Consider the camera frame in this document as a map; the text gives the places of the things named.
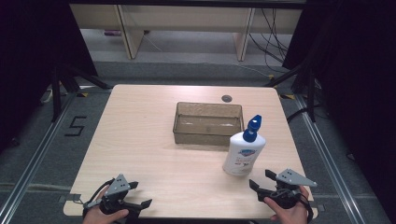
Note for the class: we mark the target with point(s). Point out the person's left hand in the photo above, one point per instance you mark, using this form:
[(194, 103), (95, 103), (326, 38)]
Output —
[(104, 216)]

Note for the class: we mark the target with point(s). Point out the small pink object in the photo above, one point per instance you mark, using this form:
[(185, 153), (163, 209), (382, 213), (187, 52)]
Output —
[(112, 32)]

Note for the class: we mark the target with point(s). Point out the beige wooden desk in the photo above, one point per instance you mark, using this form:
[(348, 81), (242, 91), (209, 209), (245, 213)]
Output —
[(186, 18)]

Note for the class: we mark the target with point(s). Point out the metal floor rail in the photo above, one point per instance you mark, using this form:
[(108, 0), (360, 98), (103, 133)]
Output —
[(330, 158), (34, 158)]

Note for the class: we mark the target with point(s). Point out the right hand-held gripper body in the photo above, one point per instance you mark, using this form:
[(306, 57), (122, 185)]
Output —
[(291, 179)]

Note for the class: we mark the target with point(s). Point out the round grey table grommet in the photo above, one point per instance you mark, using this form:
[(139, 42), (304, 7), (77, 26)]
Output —
[(226, 98)]

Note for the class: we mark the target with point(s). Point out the dark curtain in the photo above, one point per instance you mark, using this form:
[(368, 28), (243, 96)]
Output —
[(31, 62), (358, 77)]

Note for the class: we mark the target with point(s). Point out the person's right hand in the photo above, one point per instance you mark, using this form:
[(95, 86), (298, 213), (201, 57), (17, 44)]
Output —
[(291, 214)]

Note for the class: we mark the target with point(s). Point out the black metal stand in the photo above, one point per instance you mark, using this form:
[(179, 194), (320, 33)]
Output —
[(310, 93), (56, 93)]

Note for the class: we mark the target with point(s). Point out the clear brown plastic box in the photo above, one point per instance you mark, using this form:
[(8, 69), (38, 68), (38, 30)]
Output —
[(208, 124)]

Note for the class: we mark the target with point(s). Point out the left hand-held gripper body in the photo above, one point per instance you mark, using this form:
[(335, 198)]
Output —
[(117, 186)]

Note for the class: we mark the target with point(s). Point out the white bottle with blue cap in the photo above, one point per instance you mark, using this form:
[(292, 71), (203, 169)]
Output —
[(244, 152)]

